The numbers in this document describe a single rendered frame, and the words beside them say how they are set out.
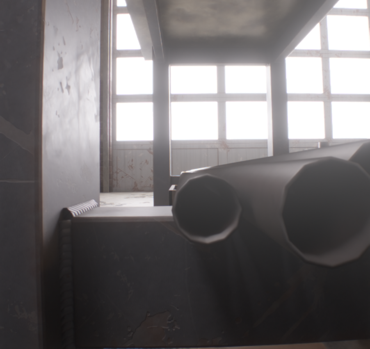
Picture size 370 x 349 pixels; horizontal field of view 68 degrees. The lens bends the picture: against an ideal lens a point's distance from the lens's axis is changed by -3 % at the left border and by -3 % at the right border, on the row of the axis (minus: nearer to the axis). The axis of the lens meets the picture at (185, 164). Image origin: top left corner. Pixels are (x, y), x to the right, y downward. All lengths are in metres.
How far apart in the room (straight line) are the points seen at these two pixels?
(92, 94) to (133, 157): 3.23
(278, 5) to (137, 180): 2.63
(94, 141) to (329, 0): 0.97
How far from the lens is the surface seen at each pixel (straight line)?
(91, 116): 0.18
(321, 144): 0.67
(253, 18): 1.27
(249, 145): 3.47
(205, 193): 0.17
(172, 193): 0.93
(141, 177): 3.39
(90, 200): 0.17
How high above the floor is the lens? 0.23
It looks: 2 degrees up
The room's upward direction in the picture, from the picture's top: 1 degrees counter-clockwise
